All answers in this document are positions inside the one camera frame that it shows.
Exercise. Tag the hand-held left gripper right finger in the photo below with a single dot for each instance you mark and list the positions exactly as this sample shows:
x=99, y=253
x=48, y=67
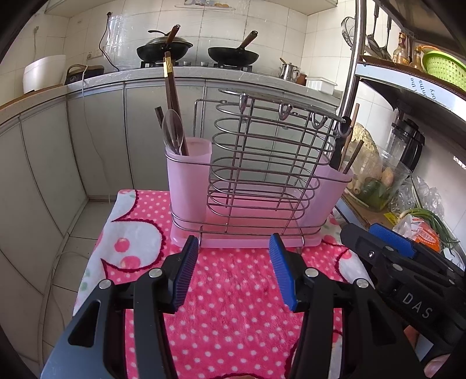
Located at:
x=284, y=273

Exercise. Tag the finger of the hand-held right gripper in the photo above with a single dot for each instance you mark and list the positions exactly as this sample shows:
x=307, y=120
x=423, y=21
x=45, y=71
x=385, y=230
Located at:
x=393, y=238
x=364, y=244

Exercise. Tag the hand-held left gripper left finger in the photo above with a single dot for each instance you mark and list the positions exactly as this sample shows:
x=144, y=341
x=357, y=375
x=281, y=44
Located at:
x=184, y=277

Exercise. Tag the pink plastic utensil holder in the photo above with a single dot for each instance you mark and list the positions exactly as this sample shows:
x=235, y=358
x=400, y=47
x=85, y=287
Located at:
x=185, y=182

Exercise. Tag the dark brown gold-banded chopstick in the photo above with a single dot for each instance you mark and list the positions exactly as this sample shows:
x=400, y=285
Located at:
x=177, y=105
x=168, y=67

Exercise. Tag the person's right hand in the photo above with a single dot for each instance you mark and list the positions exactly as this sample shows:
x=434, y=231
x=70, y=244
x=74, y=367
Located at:
x=435, y=366

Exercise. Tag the orange food packet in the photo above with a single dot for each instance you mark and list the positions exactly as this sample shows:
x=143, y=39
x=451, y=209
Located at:
x=424, y=237

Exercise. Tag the green onions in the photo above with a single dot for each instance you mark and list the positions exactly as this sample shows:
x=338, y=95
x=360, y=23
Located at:
x=437, y=222

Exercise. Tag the green vegetable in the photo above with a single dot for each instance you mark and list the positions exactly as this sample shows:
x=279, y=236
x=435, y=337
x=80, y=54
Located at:
x=374, y=193

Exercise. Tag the clear plastic bag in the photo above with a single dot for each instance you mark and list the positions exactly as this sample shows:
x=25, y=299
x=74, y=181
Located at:
x=422, y=196

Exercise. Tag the pink polka dot cloth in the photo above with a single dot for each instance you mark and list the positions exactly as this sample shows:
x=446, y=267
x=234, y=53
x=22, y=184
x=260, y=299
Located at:
x=233, y=309

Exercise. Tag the potato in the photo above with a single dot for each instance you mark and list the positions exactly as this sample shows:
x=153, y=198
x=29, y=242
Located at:
x=388, y=176

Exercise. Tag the black blender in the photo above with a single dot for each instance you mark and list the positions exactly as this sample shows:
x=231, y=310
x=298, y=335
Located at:
x=407, y=140

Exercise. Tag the cauliflower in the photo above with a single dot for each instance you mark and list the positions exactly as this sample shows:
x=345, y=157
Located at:
x=367, y=140

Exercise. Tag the clear plastic spoon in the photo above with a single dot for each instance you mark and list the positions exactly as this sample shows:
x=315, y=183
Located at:
x=172, y=127

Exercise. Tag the metal kitchen shelf rack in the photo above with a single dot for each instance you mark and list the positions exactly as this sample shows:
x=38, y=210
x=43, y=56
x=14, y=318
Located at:
x=400, y=78

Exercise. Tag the brown wooden chopstick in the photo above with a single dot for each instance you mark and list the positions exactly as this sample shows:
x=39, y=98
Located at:
x=159, y=116

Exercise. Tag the white rectangular container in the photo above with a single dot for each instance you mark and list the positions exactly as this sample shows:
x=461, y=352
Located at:
x=320, y=85

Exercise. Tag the small brown cup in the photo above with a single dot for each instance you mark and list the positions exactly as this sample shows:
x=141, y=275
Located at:
x=302, y=78

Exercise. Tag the green plastic basket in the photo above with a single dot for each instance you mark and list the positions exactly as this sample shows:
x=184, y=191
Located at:
x=446, y=69

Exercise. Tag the amber oil bottle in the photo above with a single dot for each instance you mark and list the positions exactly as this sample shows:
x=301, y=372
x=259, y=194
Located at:
x=417, y=60

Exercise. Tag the tall clear glass bottle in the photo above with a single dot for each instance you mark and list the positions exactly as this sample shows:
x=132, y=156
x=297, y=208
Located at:
x=401, y=51

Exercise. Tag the stainless steel kettle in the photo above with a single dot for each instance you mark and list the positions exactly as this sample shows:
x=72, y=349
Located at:
x=289, y=71

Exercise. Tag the gas stove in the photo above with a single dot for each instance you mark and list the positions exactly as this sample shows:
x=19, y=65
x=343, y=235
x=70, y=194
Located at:
x=196, y=65

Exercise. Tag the black open wok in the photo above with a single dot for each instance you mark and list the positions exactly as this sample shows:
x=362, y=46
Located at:
x=233, y=54

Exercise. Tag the black wok with lid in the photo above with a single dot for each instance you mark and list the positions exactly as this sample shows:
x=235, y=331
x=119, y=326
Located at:
x=160, y=53

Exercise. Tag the wooden cutting board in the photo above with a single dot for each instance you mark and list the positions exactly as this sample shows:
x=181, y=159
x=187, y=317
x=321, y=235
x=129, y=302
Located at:
x=32, y=94

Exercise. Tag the metal wok lid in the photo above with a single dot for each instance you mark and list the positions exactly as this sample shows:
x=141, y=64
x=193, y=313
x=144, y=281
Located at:
x=160, y=40

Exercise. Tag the white rice cooker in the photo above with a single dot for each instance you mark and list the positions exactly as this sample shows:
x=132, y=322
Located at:
x=43, y=74

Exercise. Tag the glass wall shelf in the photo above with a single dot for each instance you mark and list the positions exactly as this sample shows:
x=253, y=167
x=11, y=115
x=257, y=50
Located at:
x=204, y=4

